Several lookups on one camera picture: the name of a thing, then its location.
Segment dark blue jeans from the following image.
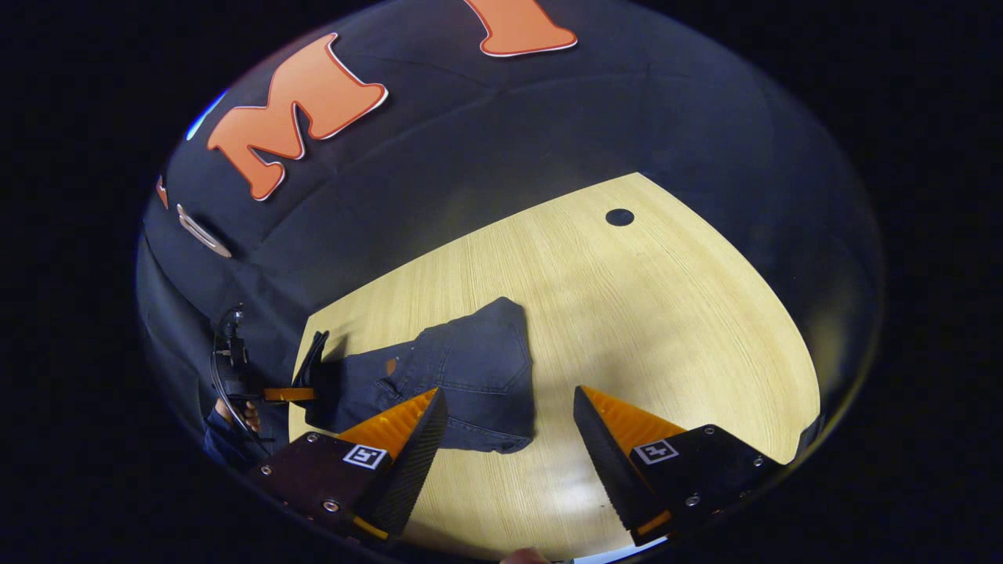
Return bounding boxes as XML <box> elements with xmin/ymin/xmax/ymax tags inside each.
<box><xmin>302</xmin><ymin>296</ymin><xmax>537</xmax><ymax>455</ymax></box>

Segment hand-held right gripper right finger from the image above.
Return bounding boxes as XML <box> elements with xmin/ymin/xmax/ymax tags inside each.
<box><xmin>572</xmin><ymin>383</ymin><xmax>786</xmax><ymax>549</ymax></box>

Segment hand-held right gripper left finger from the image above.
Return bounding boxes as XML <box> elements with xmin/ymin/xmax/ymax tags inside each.
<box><xmin>249</xmin><ymin>385</ymin><xmax>451</xmax><ymax>543</ymax></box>

